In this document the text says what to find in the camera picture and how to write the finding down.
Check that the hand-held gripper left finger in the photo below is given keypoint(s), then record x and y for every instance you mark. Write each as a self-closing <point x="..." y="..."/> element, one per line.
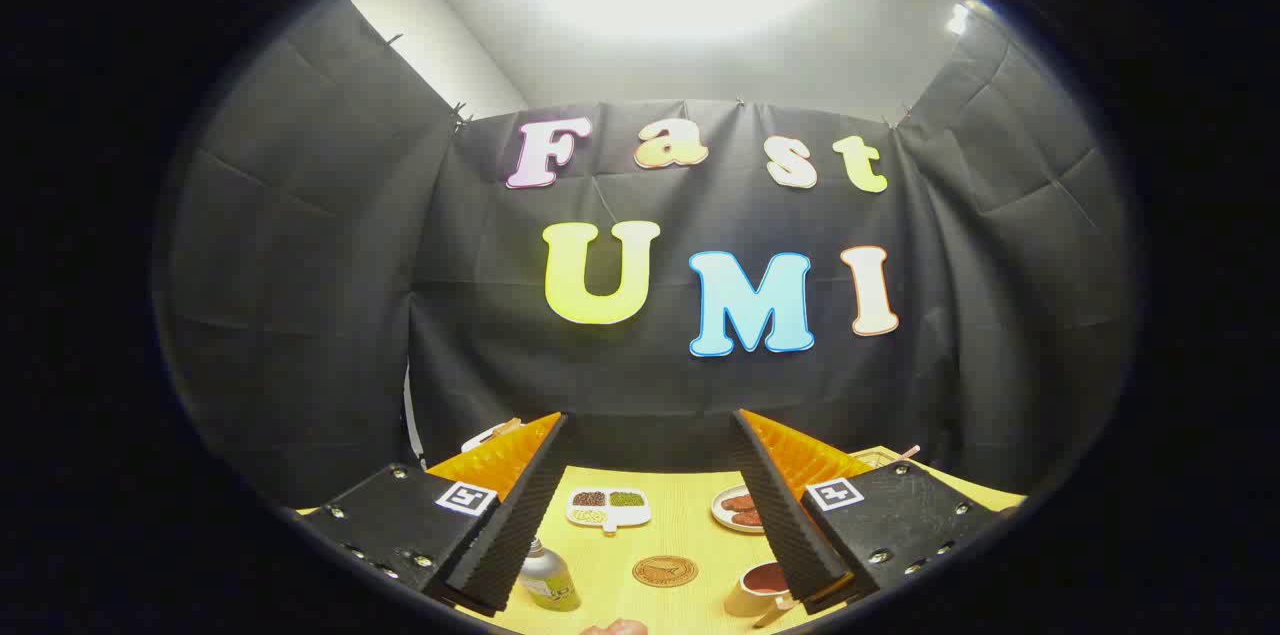
<point x="520" y="515"/>

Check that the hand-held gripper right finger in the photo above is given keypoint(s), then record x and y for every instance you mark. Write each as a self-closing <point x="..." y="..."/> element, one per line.
<point x="785" y="515"/>

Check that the dark red juice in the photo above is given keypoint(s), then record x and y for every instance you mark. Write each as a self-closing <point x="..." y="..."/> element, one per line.
<point x="767" y="578"/>

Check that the silver green label bottle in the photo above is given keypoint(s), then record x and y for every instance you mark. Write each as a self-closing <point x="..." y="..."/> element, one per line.
<point x="550" y="580"/>

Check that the round cork coaster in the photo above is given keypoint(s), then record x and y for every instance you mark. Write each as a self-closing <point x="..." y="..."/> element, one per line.
<point x="665" y="571"/>

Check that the brown meat slice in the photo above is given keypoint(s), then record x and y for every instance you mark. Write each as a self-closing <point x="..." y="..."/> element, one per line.
<point x="746" y="517"/>
<point x="738" y="501"/>

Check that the round white plate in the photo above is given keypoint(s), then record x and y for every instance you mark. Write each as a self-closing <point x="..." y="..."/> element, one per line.
<point x="720" y="513"/>

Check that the pile of yellow soybeans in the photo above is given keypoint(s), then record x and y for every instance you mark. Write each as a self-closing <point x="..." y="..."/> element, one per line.
<point x="590" y="516"/>

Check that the pile of brown beans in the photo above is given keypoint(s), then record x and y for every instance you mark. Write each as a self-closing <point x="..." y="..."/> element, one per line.
<point x="589" y="498"/>

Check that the white toaster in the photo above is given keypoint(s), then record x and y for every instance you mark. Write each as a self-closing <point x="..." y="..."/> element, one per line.
<point x="482" y="439"/>

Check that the white divided tray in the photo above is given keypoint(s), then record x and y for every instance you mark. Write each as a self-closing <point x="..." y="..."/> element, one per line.
<point x="608" y="515"/>

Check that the toast bread slice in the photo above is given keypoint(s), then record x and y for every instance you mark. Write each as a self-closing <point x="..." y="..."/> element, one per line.
<point x="506" y="426"/>

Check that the wooden table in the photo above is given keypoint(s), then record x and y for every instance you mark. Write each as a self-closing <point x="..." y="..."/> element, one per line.
<point x="690" y="525"/>

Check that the pile of green beans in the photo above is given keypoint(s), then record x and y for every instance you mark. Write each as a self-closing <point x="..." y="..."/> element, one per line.
<point x="627" y="498"/>

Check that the pink striped straw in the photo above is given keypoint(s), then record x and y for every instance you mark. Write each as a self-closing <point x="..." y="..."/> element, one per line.
<point x="908" y="452"/>

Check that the pinkish rounded object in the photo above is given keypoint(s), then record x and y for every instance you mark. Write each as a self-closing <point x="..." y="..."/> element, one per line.
<point x="615" y="628"/>

